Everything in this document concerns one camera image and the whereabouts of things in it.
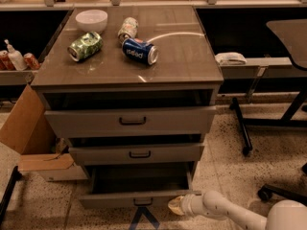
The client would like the grey bottom drawer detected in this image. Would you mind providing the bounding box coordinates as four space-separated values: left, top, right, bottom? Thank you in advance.
80 162 201 209

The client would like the grey drawer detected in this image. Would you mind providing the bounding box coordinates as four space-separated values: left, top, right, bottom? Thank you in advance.
45 90 216 138
69 134 204 166
80 162 201 209

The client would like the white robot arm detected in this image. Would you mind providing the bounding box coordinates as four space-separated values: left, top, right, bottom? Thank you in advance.
168 191 307 230

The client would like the grey middle drawer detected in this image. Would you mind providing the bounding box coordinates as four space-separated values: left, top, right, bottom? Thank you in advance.
69 134 204 166

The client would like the grey drawer cabinet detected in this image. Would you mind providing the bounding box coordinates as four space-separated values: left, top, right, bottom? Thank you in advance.
31 5 224 210

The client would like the grey top drawer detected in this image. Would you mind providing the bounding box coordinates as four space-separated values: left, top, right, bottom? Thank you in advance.
45 90 216 138

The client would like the blue pepsi can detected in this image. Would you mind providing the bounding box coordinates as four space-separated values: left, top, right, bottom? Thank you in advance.
122 38 158 65

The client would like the folded white cloth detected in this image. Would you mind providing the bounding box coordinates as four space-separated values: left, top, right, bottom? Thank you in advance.
215 52 247 65

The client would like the black bar left floor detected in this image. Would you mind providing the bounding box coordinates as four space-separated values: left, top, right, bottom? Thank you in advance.
0 166 22 225

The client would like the brown cardboard box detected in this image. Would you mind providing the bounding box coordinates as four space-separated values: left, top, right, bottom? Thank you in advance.
0 85 86 181

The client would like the crushed green soda can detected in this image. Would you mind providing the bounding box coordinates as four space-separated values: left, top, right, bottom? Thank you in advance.
67 32 103 62

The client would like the red can right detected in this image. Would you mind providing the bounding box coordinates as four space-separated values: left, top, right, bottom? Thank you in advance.
24 53 40 70

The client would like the red can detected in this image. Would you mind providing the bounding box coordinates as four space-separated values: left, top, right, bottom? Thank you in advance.
24 53 40 70
0 50 14 71

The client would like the white bowl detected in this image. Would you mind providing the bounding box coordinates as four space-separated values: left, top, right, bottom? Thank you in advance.
75 10 108 34

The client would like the black table stand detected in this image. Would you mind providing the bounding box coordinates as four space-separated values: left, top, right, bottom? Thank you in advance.
229 19 307 156

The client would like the grey left shelf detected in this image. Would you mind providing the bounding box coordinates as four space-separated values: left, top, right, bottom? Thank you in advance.
0 70 36 86

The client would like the white pump bottle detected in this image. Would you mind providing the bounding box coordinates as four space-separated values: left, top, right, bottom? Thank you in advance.
5 39 27 71

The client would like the red can left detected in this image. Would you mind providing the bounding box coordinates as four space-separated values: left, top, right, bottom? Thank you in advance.
0 50 14 71

